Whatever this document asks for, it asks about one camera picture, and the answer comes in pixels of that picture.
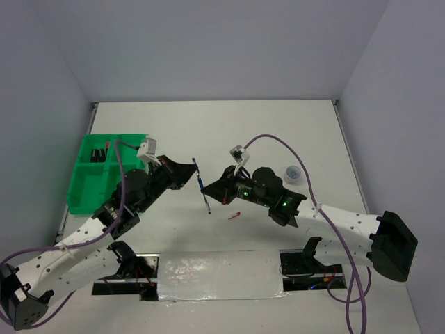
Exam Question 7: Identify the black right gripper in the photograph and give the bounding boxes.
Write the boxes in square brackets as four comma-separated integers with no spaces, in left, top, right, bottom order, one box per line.
[202,165,271,207]

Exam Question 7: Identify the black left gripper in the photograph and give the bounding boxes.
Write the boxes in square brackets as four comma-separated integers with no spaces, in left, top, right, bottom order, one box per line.
[136,154,197,213]

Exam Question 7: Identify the blue pen cap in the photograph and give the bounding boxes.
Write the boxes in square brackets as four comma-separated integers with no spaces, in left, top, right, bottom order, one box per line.
[192,157,199,172]

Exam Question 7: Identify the blue gel pen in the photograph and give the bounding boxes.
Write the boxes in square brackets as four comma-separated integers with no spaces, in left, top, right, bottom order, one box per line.
[196,172,213,216]

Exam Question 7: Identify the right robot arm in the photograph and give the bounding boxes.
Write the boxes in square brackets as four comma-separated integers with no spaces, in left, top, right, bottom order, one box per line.
[201,166,418,282]

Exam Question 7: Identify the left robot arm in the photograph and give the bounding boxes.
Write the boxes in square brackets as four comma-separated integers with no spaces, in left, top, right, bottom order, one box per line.
[1,155,197,331]

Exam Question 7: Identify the red pen cap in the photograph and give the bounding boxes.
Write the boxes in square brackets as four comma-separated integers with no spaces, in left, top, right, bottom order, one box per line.
[228,211,241,220]

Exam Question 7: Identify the clear tub of paperclips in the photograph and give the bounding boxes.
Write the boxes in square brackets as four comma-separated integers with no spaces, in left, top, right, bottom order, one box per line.
[284,166,304,185]

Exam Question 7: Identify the green compartment bin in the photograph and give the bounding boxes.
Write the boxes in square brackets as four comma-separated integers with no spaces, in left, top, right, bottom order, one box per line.
[67,134,146,215]

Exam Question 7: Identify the silver tape sheet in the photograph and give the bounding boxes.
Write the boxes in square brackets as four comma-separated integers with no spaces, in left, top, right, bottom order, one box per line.
[157,250,286,301]

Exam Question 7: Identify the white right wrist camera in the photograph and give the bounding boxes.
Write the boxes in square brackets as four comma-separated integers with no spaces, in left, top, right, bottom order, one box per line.
[229,145,250,175]

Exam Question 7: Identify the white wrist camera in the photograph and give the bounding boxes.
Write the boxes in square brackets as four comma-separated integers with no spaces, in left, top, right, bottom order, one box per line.
[229,145,250,175]
[136,136,161,166]

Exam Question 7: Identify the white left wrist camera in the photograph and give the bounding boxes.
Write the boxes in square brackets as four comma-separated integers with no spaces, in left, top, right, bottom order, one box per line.
[136,136,161,166]

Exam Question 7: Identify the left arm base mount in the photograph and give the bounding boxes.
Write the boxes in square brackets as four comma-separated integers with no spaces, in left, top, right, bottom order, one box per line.
[92,253,160,302]

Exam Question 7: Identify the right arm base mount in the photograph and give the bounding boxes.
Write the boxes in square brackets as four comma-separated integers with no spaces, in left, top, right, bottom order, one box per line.
[279,250,346,292]

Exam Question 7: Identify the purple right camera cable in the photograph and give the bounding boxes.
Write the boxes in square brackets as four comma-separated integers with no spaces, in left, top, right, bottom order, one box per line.
[243,134,372,334]

